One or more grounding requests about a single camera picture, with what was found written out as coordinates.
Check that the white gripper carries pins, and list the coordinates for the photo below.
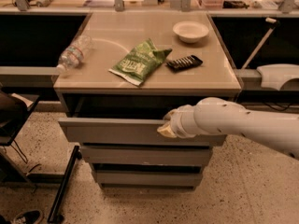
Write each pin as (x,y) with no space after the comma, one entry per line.
(177,123)

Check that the grey top drawer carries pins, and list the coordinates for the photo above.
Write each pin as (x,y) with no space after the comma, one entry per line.
(127,120)

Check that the grey drawer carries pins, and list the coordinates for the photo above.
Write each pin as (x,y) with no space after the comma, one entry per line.
(127,120)
(146,155)
(144,175)

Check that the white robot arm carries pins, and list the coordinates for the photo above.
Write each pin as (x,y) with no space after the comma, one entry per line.
(214,116)

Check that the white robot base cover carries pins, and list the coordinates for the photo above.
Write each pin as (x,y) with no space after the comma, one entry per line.
(274,76)

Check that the grey drawer cabinet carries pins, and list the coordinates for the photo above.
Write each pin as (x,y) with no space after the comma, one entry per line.
(114,34)

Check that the grey middle drawer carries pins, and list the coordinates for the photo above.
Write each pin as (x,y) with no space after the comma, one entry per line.
(146,155)

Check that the grey bottom drawer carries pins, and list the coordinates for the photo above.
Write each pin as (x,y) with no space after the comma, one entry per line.
(144,175)

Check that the black snack bar wrapper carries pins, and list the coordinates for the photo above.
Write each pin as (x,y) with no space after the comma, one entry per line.
(184,63)

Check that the green chip bag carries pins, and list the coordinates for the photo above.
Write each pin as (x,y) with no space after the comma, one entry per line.
(136,66)

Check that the white bowl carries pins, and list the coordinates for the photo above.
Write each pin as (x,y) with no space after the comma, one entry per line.
(190,31)

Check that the black metal table leg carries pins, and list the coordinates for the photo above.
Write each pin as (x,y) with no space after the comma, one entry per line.
(55,217)

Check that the clear plastic water bottle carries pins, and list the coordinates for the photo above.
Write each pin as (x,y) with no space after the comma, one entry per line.
(74,54)

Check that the grey angled rod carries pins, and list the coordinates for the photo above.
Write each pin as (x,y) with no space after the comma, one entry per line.
(274,23)

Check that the dark chair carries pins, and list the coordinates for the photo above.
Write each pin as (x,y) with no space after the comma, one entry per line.
(15,109)

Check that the black and white sneaker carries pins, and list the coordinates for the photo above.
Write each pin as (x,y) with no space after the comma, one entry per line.
(28,217)

